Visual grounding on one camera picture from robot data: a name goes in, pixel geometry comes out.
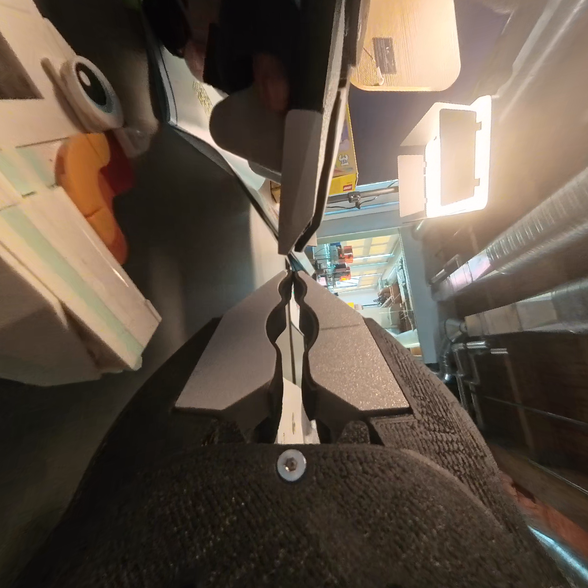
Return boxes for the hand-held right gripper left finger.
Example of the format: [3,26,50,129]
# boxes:
[174,270,289,443]

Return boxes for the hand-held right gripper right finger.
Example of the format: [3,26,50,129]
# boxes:
[293,271,413,443]

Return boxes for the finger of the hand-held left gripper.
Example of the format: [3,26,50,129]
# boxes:
[277,109,324,256]
[294,87,350,252]

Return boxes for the light blue instruction booklet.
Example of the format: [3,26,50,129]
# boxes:
[149,43,321,444]

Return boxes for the yellow lego set box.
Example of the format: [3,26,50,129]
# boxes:
[327,102,360,196]

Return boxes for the white lego unicorn model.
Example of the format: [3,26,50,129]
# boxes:
[0,0,161,384]

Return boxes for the person's left hand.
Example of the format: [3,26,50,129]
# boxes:
[252,51,289,112]

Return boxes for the black light stand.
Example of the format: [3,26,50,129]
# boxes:
[328,181,400,211]

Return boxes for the lit studio light panel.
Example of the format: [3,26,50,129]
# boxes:
[397,94,493,219]

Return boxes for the cluster of metal ceiling pipes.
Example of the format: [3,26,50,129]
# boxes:
[439,317,511,414]

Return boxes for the ribbed silver ventilation duct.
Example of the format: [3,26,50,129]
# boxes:
[432,255,588,334]
[484,168,588,285]

